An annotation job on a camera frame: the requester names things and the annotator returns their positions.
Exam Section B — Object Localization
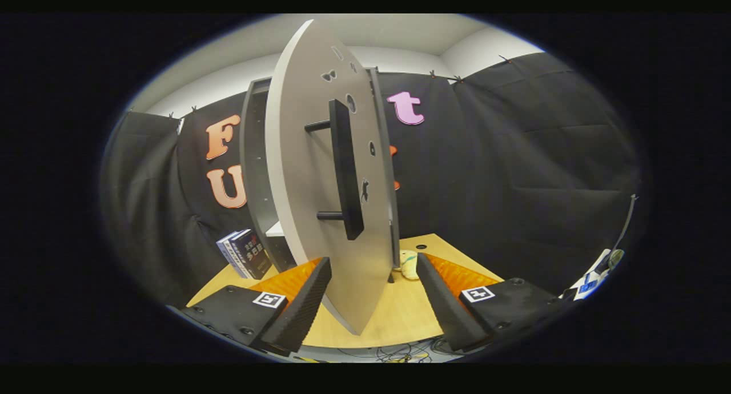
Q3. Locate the dark cover book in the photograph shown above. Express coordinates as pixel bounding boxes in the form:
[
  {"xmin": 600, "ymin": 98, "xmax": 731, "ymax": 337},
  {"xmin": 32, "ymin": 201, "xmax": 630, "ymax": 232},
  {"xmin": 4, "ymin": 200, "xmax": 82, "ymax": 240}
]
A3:
[{"xmin": 230, "ymin": 228, "xmax": 273, "ymax": 280}]

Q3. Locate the pale yellow plush toy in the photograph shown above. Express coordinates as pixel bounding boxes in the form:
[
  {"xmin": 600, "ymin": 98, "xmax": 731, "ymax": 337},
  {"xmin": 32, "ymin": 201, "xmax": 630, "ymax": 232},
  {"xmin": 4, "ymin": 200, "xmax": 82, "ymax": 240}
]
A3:
[{"xmin": 399, "ymin": 250, "xmax": 421, "ymax": 281}]

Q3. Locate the white and blue clutter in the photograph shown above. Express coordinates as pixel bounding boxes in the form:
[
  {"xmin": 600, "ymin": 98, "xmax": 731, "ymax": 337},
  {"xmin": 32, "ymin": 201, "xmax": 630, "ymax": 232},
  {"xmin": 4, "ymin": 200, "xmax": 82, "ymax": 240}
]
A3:
[{"xmin": 571, "ymin": 248, "xmax": 626, "ymax": 301}]

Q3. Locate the tangle of thin cables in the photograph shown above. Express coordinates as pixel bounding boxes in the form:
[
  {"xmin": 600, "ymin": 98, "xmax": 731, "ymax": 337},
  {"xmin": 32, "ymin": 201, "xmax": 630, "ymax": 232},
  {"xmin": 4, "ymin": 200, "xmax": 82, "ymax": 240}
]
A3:
[{"xmin": 337, "ymin": 338, "xmax": 455, "ymax": 363}]

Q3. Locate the thin white spine book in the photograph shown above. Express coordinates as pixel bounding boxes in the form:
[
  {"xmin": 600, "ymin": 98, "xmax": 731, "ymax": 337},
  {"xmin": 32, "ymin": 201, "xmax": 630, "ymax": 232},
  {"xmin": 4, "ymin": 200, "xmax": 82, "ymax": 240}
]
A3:
[{"xmin": 223, "ymin": 231, "xmax": 252, "ymax": 279}]

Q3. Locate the blue and white book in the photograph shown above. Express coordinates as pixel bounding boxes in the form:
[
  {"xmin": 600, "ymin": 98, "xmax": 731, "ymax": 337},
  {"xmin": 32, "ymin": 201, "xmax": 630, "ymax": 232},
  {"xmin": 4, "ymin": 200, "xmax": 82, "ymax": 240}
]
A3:
[{"xmin": 216, "ymin": 234, "xmax": 243, "ymax": 276}]

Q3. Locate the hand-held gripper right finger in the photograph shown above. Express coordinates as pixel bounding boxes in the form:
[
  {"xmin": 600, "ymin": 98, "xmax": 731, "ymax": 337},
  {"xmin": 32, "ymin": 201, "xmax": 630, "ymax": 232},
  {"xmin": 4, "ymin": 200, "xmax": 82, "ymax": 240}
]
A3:
[{"xmin": 415, "ymin": 252, "xmax": 572, "ymax": 353}]

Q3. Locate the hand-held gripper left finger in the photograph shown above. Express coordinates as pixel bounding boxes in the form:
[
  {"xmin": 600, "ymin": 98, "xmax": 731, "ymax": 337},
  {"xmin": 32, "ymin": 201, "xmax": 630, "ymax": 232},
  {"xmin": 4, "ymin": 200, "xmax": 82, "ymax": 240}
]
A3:
[{"xmin": 182, "ymin": 256, "xmax": 333, "ymax": 357}]

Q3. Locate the white cabinet door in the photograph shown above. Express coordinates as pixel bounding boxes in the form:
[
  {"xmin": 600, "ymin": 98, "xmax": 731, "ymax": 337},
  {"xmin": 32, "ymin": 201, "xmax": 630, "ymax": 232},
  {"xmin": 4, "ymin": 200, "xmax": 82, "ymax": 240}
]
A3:
[{"xmin": 264, "ymin": 19, "xmax": 400, "ymax": 336}]

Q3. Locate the dark grey cabinet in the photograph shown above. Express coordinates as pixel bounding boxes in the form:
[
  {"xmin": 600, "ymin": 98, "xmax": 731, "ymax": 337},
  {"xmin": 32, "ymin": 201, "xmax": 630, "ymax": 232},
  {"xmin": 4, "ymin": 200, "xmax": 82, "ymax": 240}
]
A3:
[{"xmin": 240, "ymin": 67, "xmax": 400, "ymax": 283}]

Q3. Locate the black door handle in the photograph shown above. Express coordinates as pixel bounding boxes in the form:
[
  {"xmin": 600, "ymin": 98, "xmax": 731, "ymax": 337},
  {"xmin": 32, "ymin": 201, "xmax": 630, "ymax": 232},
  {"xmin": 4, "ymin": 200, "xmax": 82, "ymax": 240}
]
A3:
[{"xmin": 304, "ymin": 99, "xmax": 365, "ymax": 241}]

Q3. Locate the black backdrop cloth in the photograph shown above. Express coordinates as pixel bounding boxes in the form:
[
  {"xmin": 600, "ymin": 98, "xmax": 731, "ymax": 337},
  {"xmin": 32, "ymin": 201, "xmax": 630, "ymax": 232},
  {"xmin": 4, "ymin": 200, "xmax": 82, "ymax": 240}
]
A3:
[{"xmin": 100, "ymin": 51, "xmax": 640, "ymax": 309}]

